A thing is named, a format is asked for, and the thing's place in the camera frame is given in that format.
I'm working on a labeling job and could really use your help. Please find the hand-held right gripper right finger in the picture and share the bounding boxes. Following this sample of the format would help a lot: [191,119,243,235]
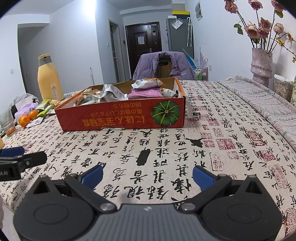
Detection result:
[178,165,265,214]

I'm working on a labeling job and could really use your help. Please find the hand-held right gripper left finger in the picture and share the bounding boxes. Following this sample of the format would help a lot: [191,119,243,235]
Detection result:
[31,166,121,214]

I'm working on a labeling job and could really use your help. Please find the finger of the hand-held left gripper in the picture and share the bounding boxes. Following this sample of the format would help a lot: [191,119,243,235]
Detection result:
[0,146,25,157]
[0,151,48,168]

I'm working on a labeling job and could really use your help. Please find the orange cardboard box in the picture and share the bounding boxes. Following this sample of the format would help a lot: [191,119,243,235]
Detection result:
[55,77,186,132]

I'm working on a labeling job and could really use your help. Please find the orange crisp snack packet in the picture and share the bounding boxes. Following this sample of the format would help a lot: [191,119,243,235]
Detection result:
[76,88,102,106]

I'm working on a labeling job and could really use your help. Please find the silver snack packet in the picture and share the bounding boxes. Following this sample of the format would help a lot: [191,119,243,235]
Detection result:
[102,84,129,102]

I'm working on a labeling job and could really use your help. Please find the pink snack packet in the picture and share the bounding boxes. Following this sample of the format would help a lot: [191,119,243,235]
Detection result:
[127,88,162,100]

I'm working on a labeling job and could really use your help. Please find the white grey snack packet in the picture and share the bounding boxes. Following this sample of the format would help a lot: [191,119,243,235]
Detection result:
[26,117,44,128]

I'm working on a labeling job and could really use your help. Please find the purple tissue pack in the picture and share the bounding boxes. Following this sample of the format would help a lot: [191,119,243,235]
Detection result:
[14,93,40,118]

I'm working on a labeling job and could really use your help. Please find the green snack packet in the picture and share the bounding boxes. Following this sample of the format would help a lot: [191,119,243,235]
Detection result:
[37,105,56,117]
[35,99,51,110]

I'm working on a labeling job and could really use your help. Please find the yellow bottle grey cap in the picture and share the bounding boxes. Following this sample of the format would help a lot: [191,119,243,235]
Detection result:
[37,53,64,102]

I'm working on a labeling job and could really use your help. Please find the grey quilted cloth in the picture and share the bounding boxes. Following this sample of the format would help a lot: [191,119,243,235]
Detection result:
[217,75,296,145]

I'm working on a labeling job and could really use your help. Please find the metal rack with bottles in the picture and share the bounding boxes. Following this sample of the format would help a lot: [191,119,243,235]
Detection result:
[194,66,208,81]

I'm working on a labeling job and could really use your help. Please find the wooden chair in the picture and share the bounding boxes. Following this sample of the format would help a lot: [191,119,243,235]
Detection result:
[156,57,173,78]

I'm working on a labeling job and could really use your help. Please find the clear storage jar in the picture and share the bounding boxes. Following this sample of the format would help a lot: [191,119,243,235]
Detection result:
[273,74,295,102]

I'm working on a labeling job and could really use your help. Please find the purple jacket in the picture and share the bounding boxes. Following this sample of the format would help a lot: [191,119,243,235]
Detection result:
[132,51,196,81]

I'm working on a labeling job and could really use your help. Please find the pink ceramic vase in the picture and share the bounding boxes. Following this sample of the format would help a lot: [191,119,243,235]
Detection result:
[251,47,273,87]

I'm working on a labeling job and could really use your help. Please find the grey interior door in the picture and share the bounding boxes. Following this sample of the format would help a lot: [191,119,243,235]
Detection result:
[109,20,124,82]

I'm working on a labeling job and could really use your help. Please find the dark entrance door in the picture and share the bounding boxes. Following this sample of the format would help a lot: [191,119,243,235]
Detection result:
[125,23,162,80]

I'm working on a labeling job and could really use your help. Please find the grey refrigerator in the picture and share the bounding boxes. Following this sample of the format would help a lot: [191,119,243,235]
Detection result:
[166,17,194,52]

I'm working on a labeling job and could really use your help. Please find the folded white umbrella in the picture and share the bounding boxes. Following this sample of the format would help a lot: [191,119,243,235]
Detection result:
[186,17,193,47]

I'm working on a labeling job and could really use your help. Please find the dried pink roses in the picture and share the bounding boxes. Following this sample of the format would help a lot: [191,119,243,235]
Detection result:
[224,0,294,50]

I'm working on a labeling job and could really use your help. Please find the yellow box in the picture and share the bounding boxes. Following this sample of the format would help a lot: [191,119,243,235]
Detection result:
[172,10,189,19]

